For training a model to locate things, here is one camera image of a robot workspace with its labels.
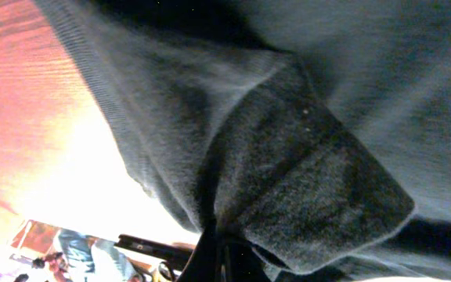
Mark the person in light shirt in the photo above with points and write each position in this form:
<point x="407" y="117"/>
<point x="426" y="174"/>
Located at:
<point x="84" y="258"/>

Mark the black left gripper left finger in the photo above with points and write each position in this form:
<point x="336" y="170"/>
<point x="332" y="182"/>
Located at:
<point x="203" y="264"/>

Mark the dark green t-shirt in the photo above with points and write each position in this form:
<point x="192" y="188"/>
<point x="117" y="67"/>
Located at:
<point x="317" y="131"/>

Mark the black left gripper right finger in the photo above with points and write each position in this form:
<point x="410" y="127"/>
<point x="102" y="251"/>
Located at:
<point x="241" y="263"/>

